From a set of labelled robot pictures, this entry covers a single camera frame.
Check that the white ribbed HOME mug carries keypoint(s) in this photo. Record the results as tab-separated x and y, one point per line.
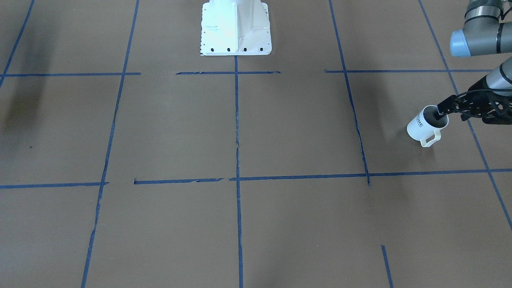
427	125

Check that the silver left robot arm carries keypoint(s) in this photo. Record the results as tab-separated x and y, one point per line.
484	33

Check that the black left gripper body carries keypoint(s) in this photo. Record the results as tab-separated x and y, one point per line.
475	89

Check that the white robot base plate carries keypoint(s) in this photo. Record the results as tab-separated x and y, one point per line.
235	27

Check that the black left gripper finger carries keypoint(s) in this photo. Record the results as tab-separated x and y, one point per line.
447	106

